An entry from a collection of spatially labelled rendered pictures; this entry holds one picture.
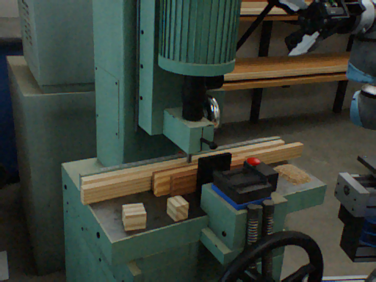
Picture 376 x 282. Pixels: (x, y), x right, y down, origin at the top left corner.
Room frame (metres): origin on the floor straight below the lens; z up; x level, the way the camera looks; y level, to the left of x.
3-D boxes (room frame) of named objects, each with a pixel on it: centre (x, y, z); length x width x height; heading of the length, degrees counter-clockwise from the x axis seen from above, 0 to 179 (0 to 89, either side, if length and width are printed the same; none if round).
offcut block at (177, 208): (0.83, 0.01, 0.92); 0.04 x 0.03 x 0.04; 33
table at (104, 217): (0.92, -0.09, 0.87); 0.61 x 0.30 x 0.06; 121
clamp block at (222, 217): (0.85, -0.13, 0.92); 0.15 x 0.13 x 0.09; 121
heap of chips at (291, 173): (1.07, -0.29, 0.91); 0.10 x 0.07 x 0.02; 31
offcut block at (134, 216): (0.78, 0.10, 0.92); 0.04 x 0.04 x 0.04; 18
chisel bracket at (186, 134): (1.02, 0.00, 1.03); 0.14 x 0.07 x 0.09; 31
